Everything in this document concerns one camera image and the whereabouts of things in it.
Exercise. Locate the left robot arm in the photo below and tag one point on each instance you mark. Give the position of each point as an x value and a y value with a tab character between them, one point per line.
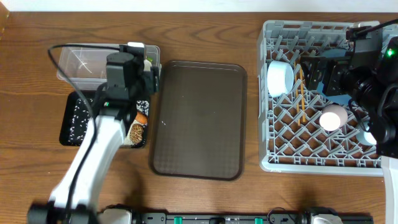
129	77

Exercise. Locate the white rice grains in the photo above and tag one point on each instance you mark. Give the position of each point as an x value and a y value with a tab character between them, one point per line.
143	107

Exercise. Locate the pink cup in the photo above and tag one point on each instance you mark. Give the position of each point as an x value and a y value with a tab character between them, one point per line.
333	117

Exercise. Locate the light blue cup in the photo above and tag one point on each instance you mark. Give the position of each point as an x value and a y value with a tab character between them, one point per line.
365	138

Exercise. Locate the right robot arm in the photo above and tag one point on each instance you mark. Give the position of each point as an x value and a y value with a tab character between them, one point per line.
368	74

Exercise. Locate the black waste tray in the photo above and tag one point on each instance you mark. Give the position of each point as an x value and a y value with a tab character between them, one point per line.
75	123

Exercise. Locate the large blue bowl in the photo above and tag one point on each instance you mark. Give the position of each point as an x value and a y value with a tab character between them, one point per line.
338	99

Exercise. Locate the grey dishwasher rack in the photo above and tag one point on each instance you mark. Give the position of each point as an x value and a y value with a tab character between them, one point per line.
286	144

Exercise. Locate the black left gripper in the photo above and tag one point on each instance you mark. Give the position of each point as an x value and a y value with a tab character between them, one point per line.
152	80

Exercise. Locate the brown shiitake mushroom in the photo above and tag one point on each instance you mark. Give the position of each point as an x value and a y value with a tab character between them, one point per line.
136	133

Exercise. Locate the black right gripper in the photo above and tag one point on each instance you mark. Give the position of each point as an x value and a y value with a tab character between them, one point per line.
334	70

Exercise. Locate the brown plastic tray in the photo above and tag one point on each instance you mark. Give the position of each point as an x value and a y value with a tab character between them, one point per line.
199	130

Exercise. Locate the clear plastic bin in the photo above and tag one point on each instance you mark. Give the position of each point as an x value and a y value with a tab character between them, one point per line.
86	67

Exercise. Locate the small light blue bowl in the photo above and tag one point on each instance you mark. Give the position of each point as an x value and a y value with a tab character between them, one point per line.
280	78

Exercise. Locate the orange carrot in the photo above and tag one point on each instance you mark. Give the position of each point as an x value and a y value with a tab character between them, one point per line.
141	118

